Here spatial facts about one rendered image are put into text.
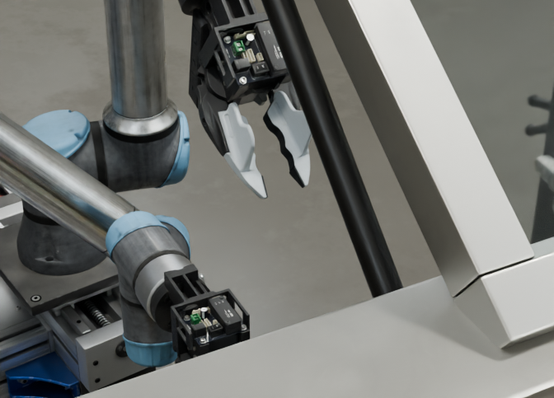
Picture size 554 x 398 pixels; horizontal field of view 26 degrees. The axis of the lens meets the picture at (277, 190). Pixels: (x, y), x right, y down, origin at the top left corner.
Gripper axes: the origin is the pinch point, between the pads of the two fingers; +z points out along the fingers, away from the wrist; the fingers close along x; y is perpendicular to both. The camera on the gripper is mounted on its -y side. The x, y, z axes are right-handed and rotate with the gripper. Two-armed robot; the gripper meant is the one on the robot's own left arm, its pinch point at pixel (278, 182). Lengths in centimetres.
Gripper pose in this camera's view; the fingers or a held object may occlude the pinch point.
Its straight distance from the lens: 113.5
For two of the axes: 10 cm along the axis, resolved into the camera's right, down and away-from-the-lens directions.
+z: 3.5, 9.1, -2.1
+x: 8.9, -2.5, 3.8
